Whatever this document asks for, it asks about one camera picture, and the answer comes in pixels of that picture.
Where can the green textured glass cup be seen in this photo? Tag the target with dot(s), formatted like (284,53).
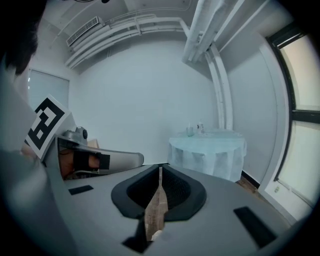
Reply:
(190,132)

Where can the person's left hand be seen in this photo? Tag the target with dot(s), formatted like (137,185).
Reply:
(93,162)

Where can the round table with floral cloth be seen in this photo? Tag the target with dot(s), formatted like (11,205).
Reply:
(205,155)

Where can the grey gripper-mounted camera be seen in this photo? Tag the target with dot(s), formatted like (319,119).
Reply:
(80,132)

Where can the white insulated wall pipe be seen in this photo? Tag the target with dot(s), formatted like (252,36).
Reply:
(227,100)
(219,100)

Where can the white wrapped ceiling duct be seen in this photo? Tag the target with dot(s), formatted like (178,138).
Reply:
(200,30)

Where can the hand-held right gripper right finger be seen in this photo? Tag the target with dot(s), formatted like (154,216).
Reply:
(212,225)

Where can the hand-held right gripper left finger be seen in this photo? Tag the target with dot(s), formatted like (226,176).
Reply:
(100,200)

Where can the white wall socket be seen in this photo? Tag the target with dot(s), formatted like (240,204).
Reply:
(276,189)

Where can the white plastic bottle purple label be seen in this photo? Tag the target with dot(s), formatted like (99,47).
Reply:
(200,127)

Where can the cardboard box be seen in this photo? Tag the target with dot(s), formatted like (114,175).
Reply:
(93,143)

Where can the frosted glass door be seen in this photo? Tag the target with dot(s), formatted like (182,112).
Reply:
(47,90)

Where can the white wall air conditioner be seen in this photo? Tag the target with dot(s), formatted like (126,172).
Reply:
(85,30)

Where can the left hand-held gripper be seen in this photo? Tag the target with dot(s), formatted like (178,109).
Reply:
(45,122)

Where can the white horizontal ceiling pipes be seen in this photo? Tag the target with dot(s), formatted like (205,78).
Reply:
(130,30)

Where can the black-framed window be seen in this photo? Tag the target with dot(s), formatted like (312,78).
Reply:
(307,87)

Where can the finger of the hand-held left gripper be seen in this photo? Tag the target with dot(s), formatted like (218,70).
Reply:
(125,160)

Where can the person's white shirt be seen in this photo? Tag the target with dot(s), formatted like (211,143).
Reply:
(20,200)

